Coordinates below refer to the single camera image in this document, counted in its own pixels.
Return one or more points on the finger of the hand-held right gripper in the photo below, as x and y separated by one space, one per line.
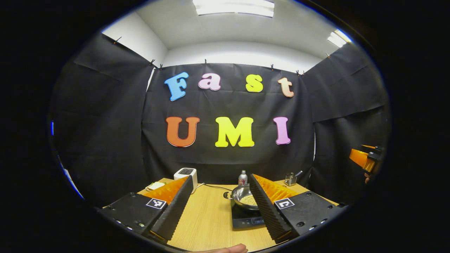
360 160
374 149

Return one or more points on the clear glass utensil holder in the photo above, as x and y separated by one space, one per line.
290 179

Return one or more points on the small ceiling light panel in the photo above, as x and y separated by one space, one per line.
338 38

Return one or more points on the white toaster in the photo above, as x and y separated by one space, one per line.
185 175

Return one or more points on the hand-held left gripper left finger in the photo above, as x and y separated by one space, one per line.
175 211

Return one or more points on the pile of soybeans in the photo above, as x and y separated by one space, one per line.
248 200

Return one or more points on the black induction cooktop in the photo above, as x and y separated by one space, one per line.
242 219

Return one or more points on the pale rectangular plate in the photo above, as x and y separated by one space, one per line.
150 189

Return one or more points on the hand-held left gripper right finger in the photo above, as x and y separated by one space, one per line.
263 211

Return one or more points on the large ceiling light panel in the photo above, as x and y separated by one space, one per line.
233 7

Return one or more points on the black backdrop cloth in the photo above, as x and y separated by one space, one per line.
228 105

